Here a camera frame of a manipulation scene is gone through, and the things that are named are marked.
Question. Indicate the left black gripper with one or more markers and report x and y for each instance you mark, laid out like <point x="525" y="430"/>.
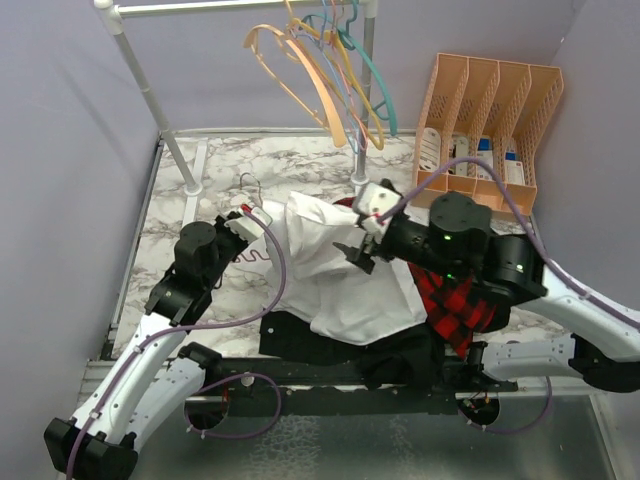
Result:
<point x="222" y="228"/>

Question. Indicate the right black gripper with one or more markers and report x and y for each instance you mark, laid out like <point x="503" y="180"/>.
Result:
<point x="361" y="259"/>

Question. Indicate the white shirt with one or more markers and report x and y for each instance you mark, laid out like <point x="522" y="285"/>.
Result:
<point x="334" y="297"/>

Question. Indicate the pink hanger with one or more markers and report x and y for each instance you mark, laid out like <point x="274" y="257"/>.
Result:
<point x="252" y="259"/>

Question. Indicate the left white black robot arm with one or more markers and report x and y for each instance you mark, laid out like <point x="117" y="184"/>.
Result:
<point x="104" y="436"/>

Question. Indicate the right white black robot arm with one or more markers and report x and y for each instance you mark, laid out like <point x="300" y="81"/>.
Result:
<point x="602" y="347"/>

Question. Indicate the red black plaid shirt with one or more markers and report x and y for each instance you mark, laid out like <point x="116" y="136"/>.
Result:
<point x="455" y="309"/>

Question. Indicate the cream orange hanger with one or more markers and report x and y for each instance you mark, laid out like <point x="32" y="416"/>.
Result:
<point x="328" y="118"/>

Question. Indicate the yellow hanger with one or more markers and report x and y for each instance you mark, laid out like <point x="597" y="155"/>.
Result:
<point x="318" y="60"/>

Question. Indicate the teal hanger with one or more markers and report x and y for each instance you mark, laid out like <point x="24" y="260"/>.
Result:
<point x="361" y="72"/>

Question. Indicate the black garment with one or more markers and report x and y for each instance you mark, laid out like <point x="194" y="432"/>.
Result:
<point x="413" y="357"/>

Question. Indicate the white remote in organizer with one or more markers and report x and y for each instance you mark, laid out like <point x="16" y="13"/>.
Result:
<point x="430" y="150"/>

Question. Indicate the white blue red box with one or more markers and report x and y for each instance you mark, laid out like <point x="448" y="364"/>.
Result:
<point x="514" y="168"/>

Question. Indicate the peach plastic file organizer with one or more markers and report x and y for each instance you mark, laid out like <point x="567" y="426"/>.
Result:
<point x="479" y="97"/>

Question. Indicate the white metal clothes rack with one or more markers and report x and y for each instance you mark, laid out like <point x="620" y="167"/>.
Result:
<point x="187" y="145"/>

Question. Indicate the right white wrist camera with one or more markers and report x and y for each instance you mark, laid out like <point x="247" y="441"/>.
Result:
<point x="372" y="201"/>

